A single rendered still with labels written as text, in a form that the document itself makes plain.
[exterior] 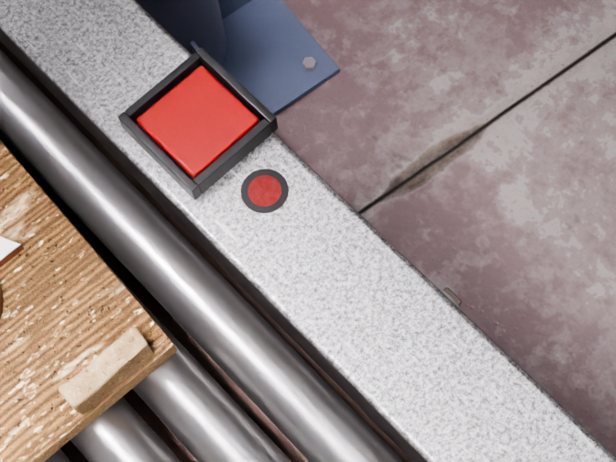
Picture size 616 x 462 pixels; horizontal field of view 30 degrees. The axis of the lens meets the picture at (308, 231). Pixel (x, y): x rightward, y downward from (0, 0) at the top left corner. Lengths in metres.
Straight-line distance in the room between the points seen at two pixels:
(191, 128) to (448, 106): 1.08
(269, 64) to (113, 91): 1.04
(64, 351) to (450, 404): 0.24
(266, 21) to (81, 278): 1.18
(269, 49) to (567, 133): 0.49
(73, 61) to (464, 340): 0.33
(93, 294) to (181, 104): 0.14
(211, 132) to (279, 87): 1.05
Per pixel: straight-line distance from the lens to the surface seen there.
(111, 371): 0.69
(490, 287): 1.71
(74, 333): 0.73
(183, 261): 0.75
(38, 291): 0.74
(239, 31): 1.87
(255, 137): 0.76
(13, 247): 0.75
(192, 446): 0.73
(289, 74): 1.83
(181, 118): 0.78
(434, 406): 0.72
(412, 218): 1.74
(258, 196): 0.76
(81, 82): 0.82
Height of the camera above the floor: 1.62
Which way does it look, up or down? 69 degrees down
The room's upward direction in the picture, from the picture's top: 7 degrees counter-clockwise
